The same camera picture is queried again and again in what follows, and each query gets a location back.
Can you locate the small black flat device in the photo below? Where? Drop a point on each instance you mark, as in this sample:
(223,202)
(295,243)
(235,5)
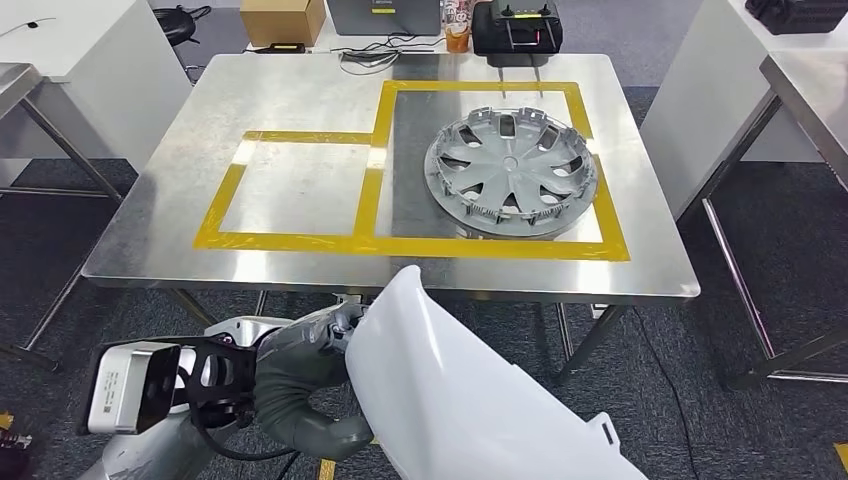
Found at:
(281,48)

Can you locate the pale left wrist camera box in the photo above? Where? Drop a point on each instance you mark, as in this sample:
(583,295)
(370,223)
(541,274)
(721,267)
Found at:
(122,391)

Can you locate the orange drink cup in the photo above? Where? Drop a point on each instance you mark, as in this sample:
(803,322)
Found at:
(457,40)

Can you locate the yellow floor tape outline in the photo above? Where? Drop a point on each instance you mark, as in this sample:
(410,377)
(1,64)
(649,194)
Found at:
(328,470)

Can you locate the black ribbed case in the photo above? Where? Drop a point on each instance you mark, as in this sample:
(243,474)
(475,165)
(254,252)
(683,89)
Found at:
(795,16)

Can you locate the white plastic car part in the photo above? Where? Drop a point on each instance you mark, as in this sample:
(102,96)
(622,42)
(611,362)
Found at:
(464,397)

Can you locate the black equipment case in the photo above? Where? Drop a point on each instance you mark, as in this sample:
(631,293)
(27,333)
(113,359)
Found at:
(517,33)

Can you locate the yellow double-square tape outline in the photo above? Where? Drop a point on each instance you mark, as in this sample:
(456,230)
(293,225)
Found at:
(397,246)

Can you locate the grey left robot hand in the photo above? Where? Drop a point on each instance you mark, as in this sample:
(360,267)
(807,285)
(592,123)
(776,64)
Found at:
(291,371)

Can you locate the grey equipment box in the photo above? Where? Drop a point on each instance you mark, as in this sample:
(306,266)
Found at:
(384,23)

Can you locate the steel workbench table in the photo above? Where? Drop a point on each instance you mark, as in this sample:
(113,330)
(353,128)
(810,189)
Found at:
(298,99)

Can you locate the silver wheel hubcap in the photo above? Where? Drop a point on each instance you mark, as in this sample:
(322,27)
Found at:
(510,166)

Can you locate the brown cardboard box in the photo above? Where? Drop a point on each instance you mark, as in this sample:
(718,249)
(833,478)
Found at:
(281,20)

